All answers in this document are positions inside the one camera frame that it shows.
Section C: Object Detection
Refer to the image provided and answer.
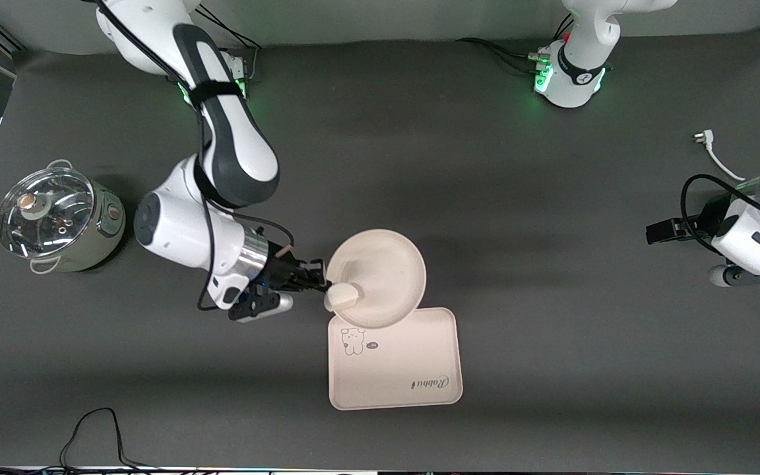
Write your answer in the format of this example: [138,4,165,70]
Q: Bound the white bun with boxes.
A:
[324,282,360,313]

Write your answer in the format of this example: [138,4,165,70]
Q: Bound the round beige plate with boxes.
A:
[325,228,428,330]

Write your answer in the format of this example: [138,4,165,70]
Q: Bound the beige rectangular tray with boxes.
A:
[328,307,464,411]

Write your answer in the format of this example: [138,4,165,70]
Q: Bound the steel pot with glass lid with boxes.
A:
[0,160,127,275]

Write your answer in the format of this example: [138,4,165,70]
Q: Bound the white toaster power cord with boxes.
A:
[693,130,747,181]

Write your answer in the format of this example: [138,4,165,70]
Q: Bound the thin black floor cable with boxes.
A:
[0,408,176,475]

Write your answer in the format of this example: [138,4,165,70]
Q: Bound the black left arm base cables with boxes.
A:
[455,13,576,75]

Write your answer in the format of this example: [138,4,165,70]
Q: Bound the black arm base cables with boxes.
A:
[195,3,263,81]
[455,13,576,75]

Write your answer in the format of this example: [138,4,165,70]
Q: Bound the black right arm base cables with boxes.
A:
[195,3,263,81]

